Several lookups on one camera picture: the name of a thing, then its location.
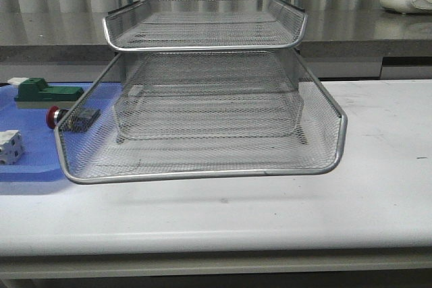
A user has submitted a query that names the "grey stone counter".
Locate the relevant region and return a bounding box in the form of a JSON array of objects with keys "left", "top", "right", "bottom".
[{"left": 1, "top": 9, "right": 431, "bottom": 65}]

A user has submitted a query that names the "silver mesh tray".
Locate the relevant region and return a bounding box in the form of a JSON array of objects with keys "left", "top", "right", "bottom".
[
  {"left": 55, "top": 51, "right": 348, "bottom": 184},
  {"left": 103, "top": 0, "right": 307, "bottom": 52},
  {"left": 113, "top": 91, "right": 304, "bottom": 140}
]

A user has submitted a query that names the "blue plastic tray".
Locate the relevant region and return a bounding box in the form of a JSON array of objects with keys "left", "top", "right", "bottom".
[{"left": 1, "top": 82, "right": 129, "bottom": 183}]

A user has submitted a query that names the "white circuit breaker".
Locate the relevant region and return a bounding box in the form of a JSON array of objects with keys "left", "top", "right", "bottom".
[{"left": 0, "top": 130, "right": 24, "bottom": 166}]

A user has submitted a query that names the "green terminal block module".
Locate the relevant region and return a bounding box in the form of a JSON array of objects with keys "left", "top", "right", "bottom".
[{"left": 7, "top": 77, "right": 84, "bottom": 109}]

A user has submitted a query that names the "silver mesh rack frame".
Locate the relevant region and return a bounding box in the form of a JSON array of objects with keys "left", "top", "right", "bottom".
[{"left": 113, "top": 0, "right": 308, "bottom": 146}]

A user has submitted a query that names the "red emergency stop button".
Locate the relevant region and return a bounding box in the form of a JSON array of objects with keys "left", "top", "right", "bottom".
[{"left": 45, "top": 106, "right": 101, "bottom": 133}]

